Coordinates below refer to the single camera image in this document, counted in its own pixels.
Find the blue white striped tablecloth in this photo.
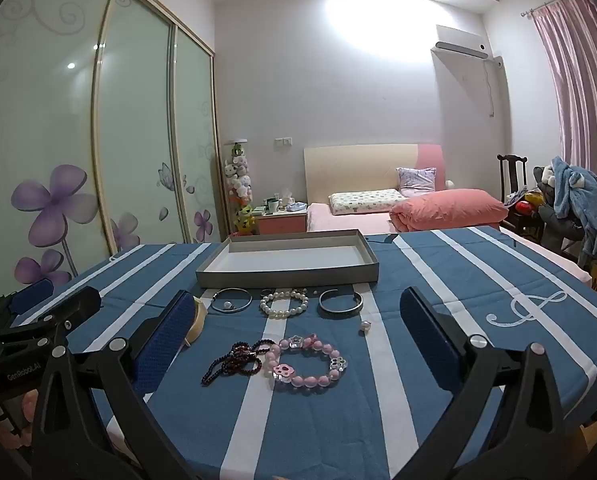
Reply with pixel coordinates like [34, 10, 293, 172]
[0, 226, 597, 480]

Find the dark wooden chair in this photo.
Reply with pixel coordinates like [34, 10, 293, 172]
[497, 154, 544, 241]

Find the curtain rod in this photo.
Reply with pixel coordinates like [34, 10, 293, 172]
[521, 0, 587, 18]

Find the dark red bead bracelet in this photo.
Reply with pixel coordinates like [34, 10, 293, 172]
[201, 339, 279, 387]

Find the floral sliding door wardrobe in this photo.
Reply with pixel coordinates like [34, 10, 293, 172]
[0, 0, 219, 306]

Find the purple floral pillow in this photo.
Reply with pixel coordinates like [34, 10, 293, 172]
[396, 167, 437, 196]

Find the pink pillow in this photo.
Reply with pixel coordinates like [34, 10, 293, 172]
[389, 188, 508, 233]

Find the blue plush robe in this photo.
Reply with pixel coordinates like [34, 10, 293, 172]
[551, 156, 597, 258]

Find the air conditioner cable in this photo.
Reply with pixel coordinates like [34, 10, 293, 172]
[483, 57, 504, 117]

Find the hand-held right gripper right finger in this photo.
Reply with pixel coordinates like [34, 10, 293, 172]
[393, 286, 567, 480]

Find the pink nightstand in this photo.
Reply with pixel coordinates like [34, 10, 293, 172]
[256, 210, 308, 236]

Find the colourful clothes pile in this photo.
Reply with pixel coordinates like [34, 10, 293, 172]
[506, 187, 547, 221]

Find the grey cardboard tray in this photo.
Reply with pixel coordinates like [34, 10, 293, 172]
[195, 229, 380, 289]

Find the white pearl bracelet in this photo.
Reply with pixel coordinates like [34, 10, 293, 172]
[259, 292, 310, 318]

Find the wide silver cuff bracelet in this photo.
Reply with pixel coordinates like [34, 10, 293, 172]
[319, 288, 363, 317]

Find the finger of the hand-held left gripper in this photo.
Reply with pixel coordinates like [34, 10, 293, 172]
[0, 287, 102, 348]
[0, 277, 55, 322]

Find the white patterned pillow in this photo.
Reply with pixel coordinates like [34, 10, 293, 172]
[329, 189, 408, 216]

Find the pink curtain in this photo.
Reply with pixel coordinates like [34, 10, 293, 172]
[531, 0, 597, 251]

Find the cream strap wristwatch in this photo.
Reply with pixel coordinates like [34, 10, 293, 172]
[183, 296, 208, 348]

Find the white air conditioner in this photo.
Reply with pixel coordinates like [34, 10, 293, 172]
[431, 25, 490, 58]

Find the grey white plush toy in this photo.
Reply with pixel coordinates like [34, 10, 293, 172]
[533, 165, 559, 196]

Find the pink bead bracelet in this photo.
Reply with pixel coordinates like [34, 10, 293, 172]
[263, 333, 349, 394]

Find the thin silver bangle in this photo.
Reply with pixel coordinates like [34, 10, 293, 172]
[210, 287, 253, 315]

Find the cream and pink headboard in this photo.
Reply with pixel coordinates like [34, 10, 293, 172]
[303, 144, 448, 205]

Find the pink bed sheet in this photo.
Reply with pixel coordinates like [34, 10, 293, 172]
[306, 201, 404, 233]

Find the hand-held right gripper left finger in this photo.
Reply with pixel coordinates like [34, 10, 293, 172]
[31, 290, 209, 480]

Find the hanging plush toy column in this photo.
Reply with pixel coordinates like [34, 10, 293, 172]
[223, 141, 254, 236]

